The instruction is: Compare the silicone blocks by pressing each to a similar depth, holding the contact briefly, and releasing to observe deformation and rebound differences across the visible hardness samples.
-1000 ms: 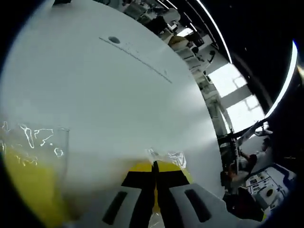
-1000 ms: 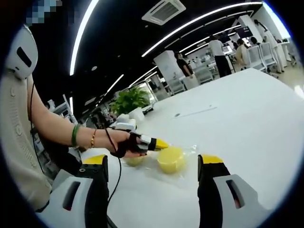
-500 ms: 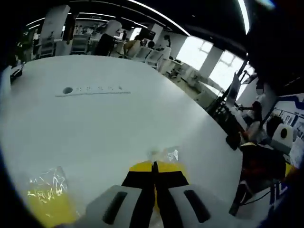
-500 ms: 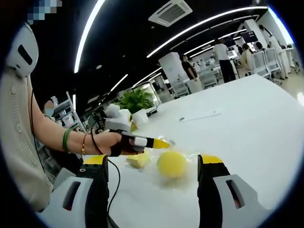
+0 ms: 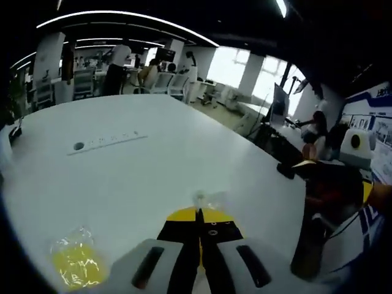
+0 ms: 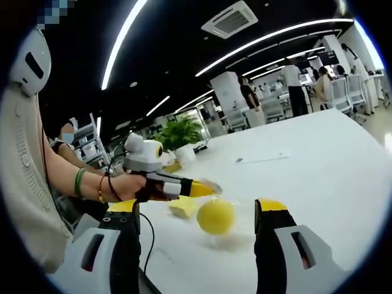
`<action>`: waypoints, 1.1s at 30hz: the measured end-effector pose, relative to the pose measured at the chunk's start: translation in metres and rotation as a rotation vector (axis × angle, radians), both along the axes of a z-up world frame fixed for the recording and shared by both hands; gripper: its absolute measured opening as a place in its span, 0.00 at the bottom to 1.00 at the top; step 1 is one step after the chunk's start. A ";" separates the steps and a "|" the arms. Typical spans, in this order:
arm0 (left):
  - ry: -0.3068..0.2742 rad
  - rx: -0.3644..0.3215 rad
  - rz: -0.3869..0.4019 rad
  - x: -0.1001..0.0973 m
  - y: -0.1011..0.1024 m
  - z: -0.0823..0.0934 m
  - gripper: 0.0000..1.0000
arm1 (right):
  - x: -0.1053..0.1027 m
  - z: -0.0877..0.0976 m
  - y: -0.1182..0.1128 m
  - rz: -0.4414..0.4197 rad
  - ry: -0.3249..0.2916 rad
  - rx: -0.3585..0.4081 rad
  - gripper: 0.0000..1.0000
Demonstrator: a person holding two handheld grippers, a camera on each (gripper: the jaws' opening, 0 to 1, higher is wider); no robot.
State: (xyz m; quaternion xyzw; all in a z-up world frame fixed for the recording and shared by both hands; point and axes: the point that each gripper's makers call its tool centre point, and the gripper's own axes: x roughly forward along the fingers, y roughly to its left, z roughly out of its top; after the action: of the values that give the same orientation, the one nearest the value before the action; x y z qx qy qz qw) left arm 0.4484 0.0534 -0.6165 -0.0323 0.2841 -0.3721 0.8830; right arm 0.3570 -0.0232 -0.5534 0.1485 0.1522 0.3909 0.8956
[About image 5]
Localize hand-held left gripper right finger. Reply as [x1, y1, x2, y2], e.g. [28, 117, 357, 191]
[198, 208, 307, 294]

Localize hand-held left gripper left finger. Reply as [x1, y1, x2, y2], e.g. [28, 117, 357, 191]
[104, 206, 205, 294]

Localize small clear plastic bag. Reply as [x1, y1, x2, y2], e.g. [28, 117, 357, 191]
[192, 189, 230, 215]

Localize yellow silicone block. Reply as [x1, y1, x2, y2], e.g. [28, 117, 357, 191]
[47, 225, 110, 291]

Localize desk computer monitor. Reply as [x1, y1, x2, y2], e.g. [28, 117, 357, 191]
[271, 83, 291, 126]

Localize white office chair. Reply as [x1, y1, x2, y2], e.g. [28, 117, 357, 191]
[168, 75, 190, 100]
[72, 67, 96, 100]
[152, 72, 173, 94]

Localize small black object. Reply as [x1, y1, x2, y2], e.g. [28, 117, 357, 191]
[8, 118, 24, 142]

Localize green leafy plant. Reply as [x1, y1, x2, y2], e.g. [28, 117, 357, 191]
[4, 78, 24, 123]

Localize white square column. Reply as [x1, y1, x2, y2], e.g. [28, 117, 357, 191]
[32, 31, 67, 104]

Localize curved white ceiling light strip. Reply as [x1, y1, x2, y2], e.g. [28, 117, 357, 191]
[36, 11, 221, 47]

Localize blue white wall display board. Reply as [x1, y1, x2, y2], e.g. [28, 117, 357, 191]
[342, 81, 392, 184]

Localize table cable port strip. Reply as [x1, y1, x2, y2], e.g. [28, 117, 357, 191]
[66, 130, 148, 157]

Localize dark wall screen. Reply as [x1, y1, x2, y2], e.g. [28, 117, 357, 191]
[155, 47, 178, 62]

